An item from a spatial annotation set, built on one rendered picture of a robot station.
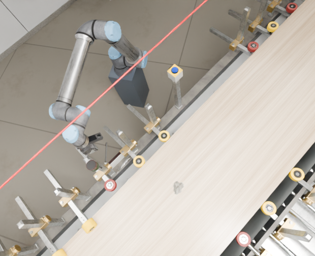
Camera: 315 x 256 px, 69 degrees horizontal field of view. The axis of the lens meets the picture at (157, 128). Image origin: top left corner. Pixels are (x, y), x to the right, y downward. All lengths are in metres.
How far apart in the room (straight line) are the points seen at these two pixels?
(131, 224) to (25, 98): 2.45
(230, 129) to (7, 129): 2.72
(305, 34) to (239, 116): 0.87
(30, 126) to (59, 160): 0.64
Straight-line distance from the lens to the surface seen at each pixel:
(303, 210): 1.87
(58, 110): 1.44
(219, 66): 2.13
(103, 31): 1.55
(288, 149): 1.71
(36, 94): 3.45
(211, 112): 1.69
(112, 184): 1.63
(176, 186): 1.54
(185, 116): 1.98
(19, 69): 3.84
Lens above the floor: 2.44
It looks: 68 degrees down
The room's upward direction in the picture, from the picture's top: 21 degrees counter-clockwise
